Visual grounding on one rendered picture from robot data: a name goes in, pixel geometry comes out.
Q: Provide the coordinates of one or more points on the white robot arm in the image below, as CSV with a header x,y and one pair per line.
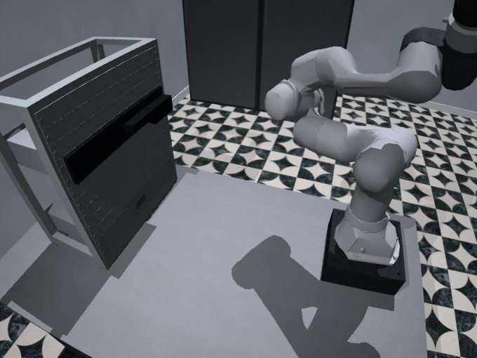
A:
x,y
380,154

